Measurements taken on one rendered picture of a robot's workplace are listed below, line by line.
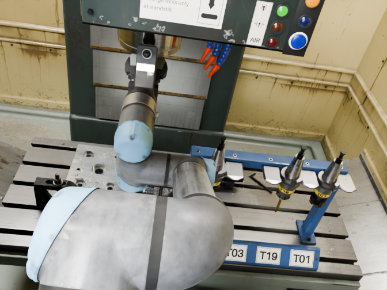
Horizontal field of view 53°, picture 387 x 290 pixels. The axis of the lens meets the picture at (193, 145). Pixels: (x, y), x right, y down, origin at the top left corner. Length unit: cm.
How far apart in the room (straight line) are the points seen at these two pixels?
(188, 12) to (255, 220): 87
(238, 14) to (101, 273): 52
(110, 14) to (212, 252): 49
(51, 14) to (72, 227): 160
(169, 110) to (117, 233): 125
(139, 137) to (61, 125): 148
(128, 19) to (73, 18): 80
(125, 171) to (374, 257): 109
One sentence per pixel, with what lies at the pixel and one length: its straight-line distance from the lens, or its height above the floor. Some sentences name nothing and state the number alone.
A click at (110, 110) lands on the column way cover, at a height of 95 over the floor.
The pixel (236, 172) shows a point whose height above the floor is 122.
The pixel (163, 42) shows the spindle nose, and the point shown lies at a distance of 94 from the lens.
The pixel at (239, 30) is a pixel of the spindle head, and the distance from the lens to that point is 78.
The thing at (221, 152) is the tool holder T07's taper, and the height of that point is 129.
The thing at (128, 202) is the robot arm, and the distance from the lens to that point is 47.
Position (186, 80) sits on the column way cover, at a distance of 157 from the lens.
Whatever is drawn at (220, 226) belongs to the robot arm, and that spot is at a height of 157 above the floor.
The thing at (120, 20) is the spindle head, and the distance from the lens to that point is 78.
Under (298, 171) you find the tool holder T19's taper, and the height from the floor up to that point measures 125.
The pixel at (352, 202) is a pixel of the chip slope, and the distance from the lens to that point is 180.
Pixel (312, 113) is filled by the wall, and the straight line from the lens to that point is 225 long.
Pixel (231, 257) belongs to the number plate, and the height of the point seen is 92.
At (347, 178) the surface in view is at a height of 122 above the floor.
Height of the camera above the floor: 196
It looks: 40 degrees down
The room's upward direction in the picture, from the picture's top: 11 degrees clockwise
